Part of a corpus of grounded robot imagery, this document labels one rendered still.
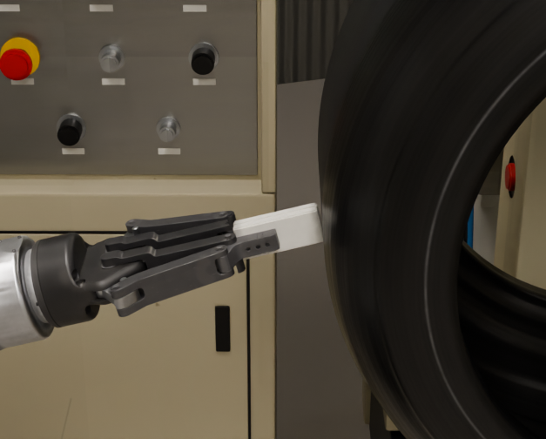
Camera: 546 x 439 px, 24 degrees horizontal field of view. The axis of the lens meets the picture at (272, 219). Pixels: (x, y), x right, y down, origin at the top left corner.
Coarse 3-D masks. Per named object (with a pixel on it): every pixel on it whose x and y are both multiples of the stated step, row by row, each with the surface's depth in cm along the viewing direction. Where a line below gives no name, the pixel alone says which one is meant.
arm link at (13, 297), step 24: (0, 240) 105; (24, 240) 105; (0, 264) 102; (24, 264) 103; (0, 288) 102; (24, 288) 102; (0, 312) 102; (24, 312) 102; (0, 336) 103; (24, 336) 103; (48, 336) 106
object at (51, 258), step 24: (48, 240) 104; (72, 240) 104; (48, 264) 102; (72, 264) 102; (96, 264) 104; (144, 264) 103; (48, 288) 102; (72, 288) 102; (96, 288) 101; (48, 312) 103; (72, 312) 103; (96, 312) 105
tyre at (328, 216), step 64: (384, 0) 95; (448, 0) 85; (512, 0) 83; (384, 64) 89; (448, 64) 85; (512, 64) 84; (320, 128) 107; (384, 128) 88; (448, 128) 86; (512, 128) 85; (320, 192) 104; (384, 192) 89; (448, 192) 88; (384, 256) 91; (448, 256) 90; (384, 320) 93; (448, 320) 92; (512, 320) 125; (384, 384) 98; (448, 384) 95; (512, 384) 123
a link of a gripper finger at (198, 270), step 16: (192, 256) 101; (208, 256) 100; (224, 256) 100; (144, 272) 100; (160, 272) 100; (176, 272) 100; (192, 272) 100; (208, 272) 100; (112, 288) 99; (128, 288) 99; (144, 288) 100; (160, 288) 100; (176, 288) 100; (192, 288) 101; (144, 304) 100
